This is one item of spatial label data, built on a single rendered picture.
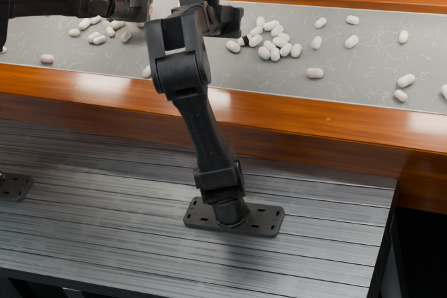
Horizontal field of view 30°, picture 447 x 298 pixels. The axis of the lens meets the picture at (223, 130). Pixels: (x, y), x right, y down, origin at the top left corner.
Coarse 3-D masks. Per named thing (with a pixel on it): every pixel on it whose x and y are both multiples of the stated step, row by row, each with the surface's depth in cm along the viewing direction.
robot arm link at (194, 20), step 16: (176, 16) 142; (192, 16) 138; (160, 32) 139; (176, 32) 142; (192, 32) 138; (160, 48) 138; (176, 48) 142; (192, 48) 137; (208, 64) 142; (208, 80) 138
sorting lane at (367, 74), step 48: (48, 48) 209; (96, 48) 204; (144, 48) 200; (240, 48) 191; (336, 48) 182; (384, 48) 179; (432, 48) 175; (336, 96) 172; (384, 96) 168; (432, 96) 165
